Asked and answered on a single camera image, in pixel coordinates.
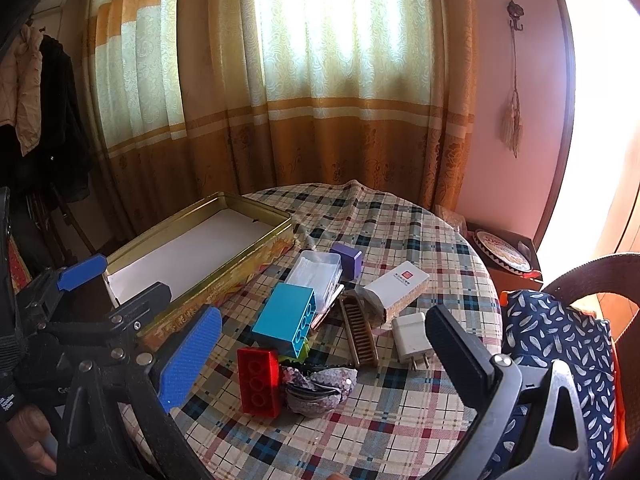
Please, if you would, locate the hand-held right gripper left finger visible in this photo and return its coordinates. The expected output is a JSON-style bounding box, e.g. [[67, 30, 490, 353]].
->
[[57, 305, 222, 480]]

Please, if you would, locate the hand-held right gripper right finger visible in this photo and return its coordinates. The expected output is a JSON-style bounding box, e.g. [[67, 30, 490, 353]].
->
[[425, 304, 603, 480]]

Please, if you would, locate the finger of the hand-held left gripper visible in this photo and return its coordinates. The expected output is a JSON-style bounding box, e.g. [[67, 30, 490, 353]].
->
[[42, 282, 172, 342], [15, 255, 108, 318]]

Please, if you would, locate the white charger plug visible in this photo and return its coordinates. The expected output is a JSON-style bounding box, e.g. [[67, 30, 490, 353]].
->
[[391, 313, 435, 371]]

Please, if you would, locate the red building block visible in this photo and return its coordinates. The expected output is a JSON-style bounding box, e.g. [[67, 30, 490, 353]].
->
[[236, 346, 282, 419]]

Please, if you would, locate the gold tin box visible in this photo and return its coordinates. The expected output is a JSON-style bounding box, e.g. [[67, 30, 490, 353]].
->
[[102, 192, 295, 353]]

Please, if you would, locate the white carton box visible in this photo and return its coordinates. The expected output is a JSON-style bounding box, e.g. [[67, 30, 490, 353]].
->
[[361, 261, 431, 331]]

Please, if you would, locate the teal building block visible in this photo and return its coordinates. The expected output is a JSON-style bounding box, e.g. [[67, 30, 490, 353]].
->
[[251, 283, 317, 356]]

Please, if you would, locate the brown wooden comb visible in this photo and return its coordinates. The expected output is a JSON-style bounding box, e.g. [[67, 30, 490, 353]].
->
[[338, 294, 379, 367]]

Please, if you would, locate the green building block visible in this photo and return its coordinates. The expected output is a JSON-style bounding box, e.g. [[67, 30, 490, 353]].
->
[[277, 335, 311, 368]]

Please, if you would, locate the purple box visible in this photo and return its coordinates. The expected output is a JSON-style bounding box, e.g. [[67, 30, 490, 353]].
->
[[330, 241, 363, 282]]

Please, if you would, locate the clear plastic box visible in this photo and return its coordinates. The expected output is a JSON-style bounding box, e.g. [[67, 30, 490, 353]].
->
[[286, 250, 342, 311]]

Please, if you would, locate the person's left hand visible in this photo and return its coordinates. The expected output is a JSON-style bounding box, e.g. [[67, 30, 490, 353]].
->
[[0, 377, 58, 476]]

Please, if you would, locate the dark wooden cabinet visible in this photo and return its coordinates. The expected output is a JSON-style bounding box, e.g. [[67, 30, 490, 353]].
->
[[460, 220, 546, 293]]

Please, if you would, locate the plaid tablecloth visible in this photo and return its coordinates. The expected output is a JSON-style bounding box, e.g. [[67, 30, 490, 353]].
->
[[120, 180, 501, 480]]

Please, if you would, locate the blue leaf-print cushion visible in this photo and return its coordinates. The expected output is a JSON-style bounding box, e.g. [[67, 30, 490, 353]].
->
[[487, 290, 618, 480]]

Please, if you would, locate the round decorative plate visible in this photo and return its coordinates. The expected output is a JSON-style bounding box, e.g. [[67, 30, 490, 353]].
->
[[472, 229, 532, 276]]

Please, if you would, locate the black hanging jacket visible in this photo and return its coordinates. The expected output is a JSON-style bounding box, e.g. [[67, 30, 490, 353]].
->
[[20, 35, 96, 201]]

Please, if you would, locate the wooden chair back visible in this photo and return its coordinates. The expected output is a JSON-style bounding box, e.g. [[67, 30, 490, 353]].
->
[[542, 252, 640, 361]]

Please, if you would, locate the orange cloth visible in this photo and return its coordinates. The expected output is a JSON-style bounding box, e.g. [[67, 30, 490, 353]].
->
[[611, 350, 632, 466]]

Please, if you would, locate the beige hanging jacket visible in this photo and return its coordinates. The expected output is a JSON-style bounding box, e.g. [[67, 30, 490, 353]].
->
[[0, 25, 43, 158]]

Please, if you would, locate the orange and cream curtain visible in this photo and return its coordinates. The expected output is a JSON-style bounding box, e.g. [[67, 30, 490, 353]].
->
[[82, 0, 476, 241]]

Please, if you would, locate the hanging tassel cord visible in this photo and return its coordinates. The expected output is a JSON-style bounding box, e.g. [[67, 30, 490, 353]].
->
[[500, 30, 524, 158]]

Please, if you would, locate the wooden door frame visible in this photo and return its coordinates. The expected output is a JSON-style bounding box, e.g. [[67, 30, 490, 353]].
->
[[532, 0, 578, 256]]

